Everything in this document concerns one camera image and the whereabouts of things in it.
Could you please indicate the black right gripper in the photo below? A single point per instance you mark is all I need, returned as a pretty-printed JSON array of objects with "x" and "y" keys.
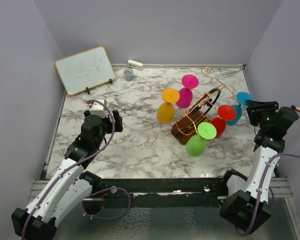
[{"x": 255, "y": 109}]

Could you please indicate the small blue glass jar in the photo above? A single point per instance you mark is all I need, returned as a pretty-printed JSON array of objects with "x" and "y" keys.
[{"x": 128, "y": 74}]

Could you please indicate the copper wire glass rack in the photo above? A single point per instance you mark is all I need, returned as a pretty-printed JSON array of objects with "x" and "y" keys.
[{"x": 202, "y": 109}]

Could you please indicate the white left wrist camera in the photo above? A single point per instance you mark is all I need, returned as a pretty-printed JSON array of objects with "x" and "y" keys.
[{"x": 96, "y": 109}]

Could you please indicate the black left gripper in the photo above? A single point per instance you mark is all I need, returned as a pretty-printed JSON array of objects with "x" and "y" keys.
[{"x": 118, "y": 120}]

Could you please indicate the blue plastic wine glass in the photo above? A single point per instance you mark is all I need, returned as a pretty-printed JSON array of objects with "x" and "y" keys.
[{"x": 241, "y": 98}]

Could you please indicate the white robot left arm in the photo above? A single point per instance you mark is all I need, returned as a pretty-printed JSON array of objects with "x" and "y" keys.
[{"x": 60, "y": 175}]

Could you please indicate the green plastic wine glass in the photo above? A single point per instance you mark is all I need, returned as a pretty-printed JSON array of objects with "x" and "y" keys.
[{"x": 197, "y": 144}]

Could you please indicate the gold framed whiteboard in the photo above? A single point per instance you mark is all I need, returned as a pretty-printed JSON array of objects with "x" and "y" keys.
[{"x": 85, "y": 70}]

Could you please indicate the white eraser block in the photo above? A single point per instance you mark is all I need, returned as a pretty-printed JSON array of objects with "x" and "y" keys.
[{"x": 135, "y": 65}]

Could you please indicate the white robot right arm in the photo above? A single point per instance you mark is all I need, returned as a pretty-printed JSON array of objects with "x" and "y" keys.
[{"x": 258, "y": 170}]

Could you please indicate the red plastic wine glass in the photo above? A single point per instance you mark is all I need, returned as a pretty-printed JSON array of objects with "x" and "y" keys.
[{"x": 225, "y": 113}]

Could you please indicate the yellow plastic wine glass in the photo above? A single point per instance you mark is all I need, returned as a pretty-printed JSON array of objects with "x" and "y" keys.
[{"x": 166, "y": 111}]

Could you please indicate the magenta plastic wine glass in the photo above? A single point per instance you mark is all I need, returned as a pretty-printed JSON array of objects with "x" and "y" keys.
[{"x": 189, "y": 83}]

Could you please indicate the black metal base frame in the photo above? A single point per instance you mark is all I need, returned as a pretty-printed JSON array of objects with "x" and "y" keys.
[{"x": 147, "y": 193}]

